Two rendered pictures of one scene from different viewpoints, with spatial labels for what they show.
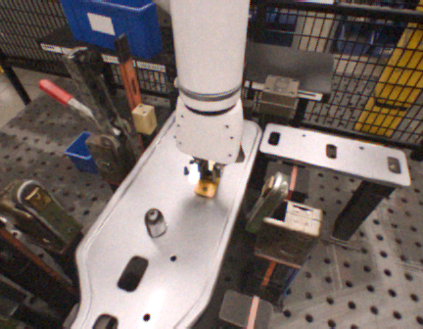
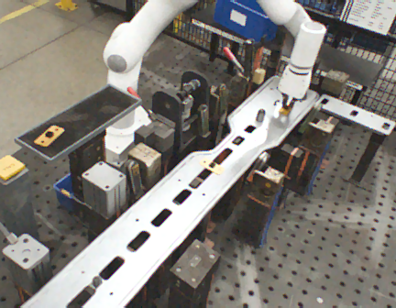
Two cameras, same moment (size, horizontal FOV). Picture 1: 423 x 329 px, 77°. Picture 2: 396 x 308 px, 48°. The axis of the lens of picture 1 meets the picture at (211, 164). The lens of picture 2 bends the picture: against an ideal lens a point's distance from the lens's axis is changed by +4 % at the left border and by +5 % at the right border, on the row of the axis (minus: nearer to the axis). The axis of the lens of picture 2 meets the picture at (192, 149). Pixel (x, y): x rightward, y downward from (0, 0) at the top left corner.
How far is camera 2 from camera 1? 1.28 m
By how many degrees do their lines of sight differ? 10
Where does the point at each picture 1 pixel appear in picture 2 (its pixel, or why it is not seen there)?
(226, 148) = (300, 90)
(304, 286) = (322, 193)
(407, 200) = not seen: outside the picture
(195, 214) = (277, 119)
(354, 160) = (365, 119)
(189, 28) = (301, 45)
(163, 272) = (261, 131)
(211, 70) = (303, 59)
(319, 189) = (353, 155)
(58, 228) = (222, 107)
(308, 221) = (326, 126)
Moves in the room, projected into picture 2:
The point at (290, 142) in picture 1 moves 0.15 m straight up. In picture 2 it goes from (333, 104) to (346, 72)
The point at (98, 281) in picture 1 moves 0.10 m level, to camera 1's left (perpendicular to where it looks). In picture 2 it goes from (236, 127) to (211, 121)
